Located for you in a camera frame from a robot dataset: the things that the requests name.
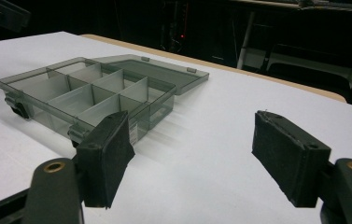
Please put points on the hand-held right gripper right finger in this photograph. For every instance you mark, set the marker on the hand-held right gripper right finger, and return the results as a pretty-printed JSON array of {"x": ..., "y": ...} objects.
[{"x": 288, "y": 158}]

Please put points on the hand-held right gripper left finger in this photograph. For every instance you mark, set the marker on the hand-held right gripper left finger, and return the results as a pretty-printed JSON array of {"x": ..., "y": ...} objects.
[{"x": 105, "y": 161}]

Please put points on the translucent grey plastic compartment box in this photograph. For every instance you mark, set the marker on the translucent grey plastic compartment box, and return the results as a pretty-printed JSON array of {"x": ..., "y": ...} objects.
[{"x": 80, "y": 96}]

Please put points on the black chair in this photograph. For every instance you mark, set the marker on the black chair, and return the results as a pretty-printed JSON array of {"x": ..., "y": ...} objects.
[{"x": 307, "y": 74}]

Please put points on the dark equipment with red light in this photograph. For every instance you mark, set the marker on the dark equipment with red light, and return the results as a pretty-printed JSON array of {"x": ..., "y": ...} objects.
[{"x": 176, "y": 28}]

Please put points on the dark grey blurred device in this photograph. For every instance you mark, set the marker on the dark grey blurred device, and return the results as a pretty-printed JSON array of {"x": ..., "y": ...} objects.
[{"x": 2, "y": 14}]

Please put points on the wooden desk with white frame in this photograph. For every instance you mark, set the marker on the wooden desk with white frame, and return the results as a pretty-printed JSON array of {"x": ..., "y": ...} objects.
[{"x": 246, "y": 40}]

